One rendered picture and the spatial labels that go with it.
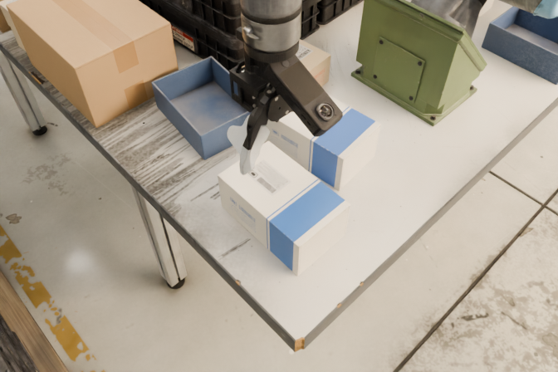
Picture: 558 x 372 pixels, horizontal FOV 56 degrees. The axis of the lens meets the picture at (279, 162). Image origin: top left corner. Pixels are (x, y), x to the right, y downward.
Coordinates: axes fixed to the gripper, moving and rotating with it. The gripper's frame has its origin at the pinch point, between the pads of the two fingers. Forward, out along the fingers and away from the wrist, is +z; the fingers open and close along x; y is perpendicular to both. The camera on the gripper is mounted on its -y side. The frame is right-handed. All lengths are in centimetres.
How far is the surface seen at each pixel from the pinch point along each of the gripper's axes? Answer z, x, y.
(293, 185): 9.2, -1.9, -0.6
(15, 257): 88, 39, 85
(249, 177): 9.2, 2.3, 5.9
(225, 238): 18.2, 10.0, 4.2
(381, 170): 18.3, -22.4, -4.7
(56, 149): 87, 6, 120
